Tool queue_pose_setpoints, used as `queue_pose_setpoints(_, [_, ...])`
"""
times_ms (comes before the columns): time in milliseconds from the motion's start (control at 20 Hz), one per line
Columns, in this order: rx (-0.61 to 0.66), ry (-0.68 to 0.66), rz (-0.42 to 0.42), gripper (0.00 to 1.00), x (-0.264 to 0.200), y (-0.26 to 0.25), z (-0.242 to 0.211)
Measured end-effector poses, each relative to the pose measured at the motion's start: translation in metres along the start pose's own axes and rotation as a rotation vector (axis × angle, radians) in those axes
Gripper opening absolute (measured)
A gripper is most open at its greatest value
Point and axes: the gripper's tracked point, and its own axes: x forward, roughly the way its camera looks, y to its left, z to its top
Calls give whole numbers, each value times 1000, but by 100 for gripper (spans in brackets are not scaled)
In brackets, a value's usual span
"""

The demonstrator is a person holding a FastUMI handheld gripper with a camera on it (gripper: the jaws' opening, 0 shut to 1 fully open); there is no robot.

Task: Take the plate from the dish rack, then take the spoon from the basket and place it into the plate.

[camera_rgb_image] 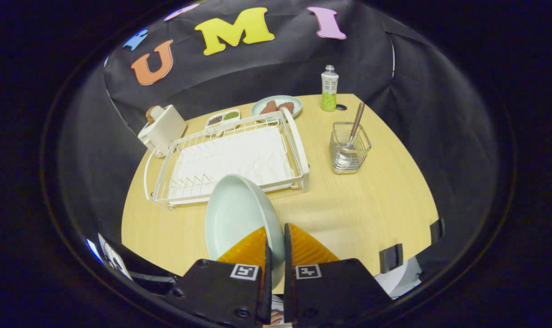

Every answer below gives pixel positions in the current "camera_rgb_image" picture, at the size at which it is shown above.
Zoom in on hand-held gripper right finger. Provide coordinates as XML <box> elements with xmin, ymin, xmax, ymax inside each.
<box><xmin>283</xmin><ymin>222</ymin><xmax>392</xmax><ymax>325</ymax></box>

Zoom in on pale green plate with food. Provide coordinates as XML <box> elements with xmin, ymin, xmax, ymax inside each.
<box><xmin>251</xmin><ymin>95</ymin><xmax>303</xmax><ymax>120</ymax></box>

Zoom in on black table edge bracket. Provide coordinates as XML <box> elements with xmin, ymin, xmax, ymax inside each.
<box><xmin>430</xmin><ymin>218</ymin><xmax>445</xmax><ymax>245</ymax></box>
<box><xmin>379</xmin><ymin>244</ymin><xmax>403</xmax><ymax>274</ymax></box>

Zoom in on white divided condiment dish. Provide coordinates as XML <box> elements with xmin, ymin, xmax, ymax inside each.
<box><xmin>205</xmin><ymin>108</ymin><xmax>241</xmax><ymax>129</ymax></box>

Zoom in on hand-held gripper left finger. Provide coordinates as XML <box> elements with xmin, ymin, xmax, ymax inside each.
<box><xmin>166</xmin><ymin>226</ymin><xmax>273</xmax><ymax>326</ymax></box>

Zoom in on black backdrop cloth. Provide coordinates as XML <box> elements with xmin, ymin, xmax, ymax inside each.
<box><xmin>59</xmin><ymin>0</ymin><xmax>500</xmax><ymax>274</ymax></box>

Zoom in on spoon with brown handle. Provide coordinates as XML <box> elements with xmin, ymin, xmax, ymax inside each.
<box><xmin>337</xmin><ymin>102</ymin><xmax>366</xmax><ymax>167</ymax></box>

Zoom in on green drink bottle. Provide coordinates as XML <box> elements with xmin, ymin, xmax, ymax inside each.
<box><xmin>321</xmin><ymin>65</ymin><xmax>340</xmax><ymax>112</ymax></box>

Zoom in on white wire dish rack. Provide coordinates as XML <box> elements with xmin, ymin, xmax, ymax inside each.
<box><xmin>144</xmin><ymin>108</ymin><xmax>310</xmax><ymax>210</ymax></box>

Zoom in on white toaster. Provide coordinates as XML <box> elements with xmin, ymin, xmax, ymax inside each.
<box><xmin>138</xmin><ymin>104</ymin><xmax>188</xmax><ymax>159</ymax></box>

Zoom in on metal wire basket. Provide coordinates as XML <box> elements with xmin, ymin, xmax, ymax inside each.
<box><xmin>329</xmin><ymin>121</ymin><xmax>372</xmax><ymax>175</ymax></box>

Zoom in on brown bread slice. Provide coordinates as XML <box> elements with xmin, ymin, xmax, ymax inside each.
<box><xmin>145</xmin><ymin>106</ymin><xmax>166</xmax><ymax>124</ymax></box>

